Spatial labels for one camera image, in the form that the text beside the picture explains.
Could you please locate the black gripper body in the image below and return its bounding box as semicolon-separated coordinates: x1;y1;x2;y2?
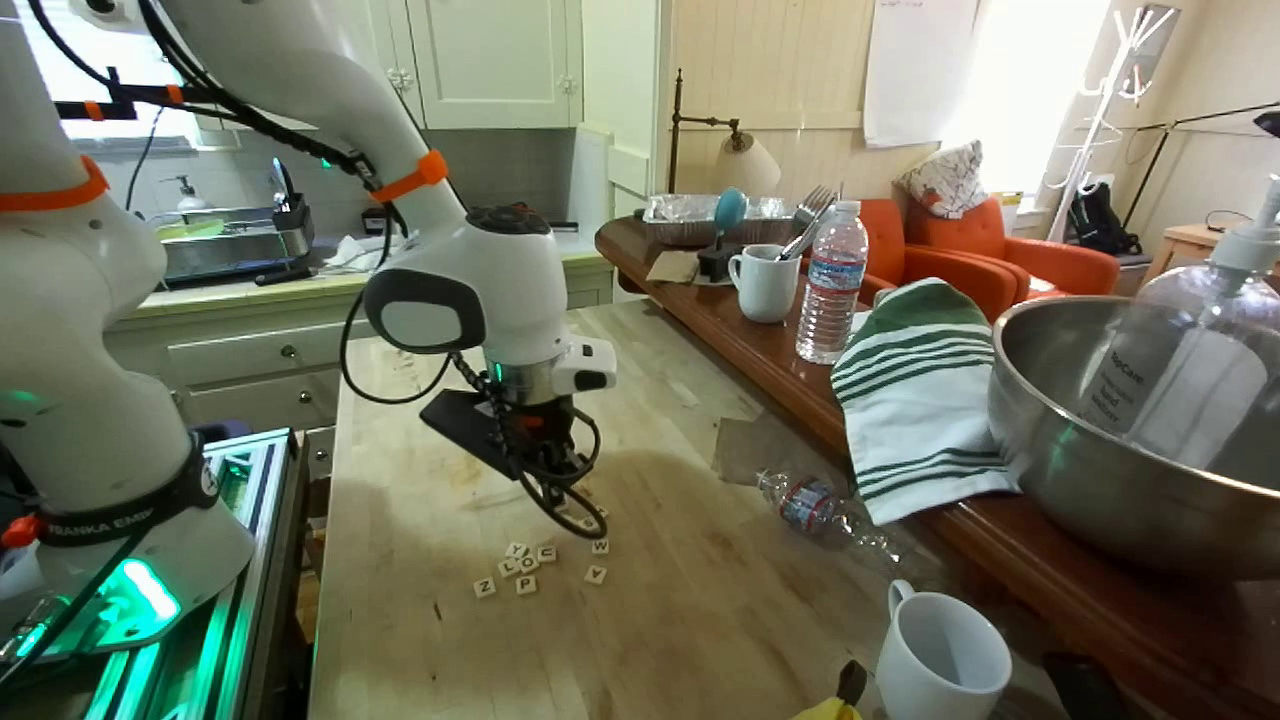
501;399;590;486

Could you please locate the letter tile E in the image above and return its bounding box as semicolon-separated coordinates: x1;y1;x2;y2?
584;564;609;589

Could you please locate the letter tile Z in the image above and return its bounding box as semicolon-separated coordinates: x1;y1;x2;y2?
471;575;495;599

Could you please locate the foil baking tray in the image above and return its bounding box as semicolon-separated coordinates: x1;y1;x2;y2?
641;192;798;224

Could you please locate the white mug on counter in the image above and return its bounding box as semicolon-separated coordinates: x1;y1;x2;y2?
728;245;801;326

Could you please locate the crumpled plastic wrapper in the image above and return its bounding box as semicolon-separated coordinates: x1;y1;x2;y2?
755;474;900;564

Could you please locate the brass desk lamp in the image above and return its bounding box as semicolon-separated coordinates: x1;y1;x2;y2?
665;75;780;196

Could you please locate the clear plastic water bottle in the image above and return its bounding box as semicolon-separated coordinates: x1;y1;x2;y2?
798;200;867;363

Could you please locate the white kitchen cabinet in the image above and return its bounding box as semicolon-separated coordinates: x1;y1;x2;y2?
315;0;581;134

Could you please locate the brown wooden counter shelf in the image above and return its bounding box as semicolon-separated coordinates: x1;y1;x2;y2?
598;220;1280;720

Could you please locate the green striped dish towel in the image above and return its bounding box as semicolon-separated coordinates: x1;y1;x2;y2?
831;277;1017;526

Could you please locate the yellow banana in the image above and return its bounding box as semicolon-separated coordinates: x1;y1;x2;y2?
793;660;867;720

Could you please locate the white mug in foreground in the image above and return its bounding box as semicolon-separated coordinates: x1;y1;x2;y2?
872;580;1012;720

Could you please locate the orange armchair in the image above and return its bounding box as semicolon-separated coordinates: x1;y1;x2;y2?
860;200;1122;322

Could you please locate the patterned cushion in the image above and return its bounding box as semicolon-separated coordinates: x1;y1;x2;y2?
903;142;988;220

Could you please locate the large steel mixing bowl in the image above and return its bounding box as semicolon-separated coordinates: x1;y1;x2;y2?
988;297;1280;580

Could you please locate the clear soap pump bottle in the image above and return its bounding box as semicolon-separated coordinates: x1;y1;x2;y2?
1080;176;1280;467

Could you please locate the white coat rack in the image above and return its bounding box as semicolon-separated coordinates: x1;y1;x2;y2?
1054;0;1181;220

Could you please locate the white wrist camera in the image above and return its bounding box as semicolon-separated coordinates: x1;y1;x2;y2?
531;336;616;395

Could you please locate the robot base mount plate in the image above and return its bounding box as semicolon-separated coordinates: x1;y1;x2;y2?
0;432;305;720

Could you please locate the white wall paper sheet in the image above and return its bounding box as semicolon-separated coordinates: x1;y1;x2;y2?
863;0;981;150

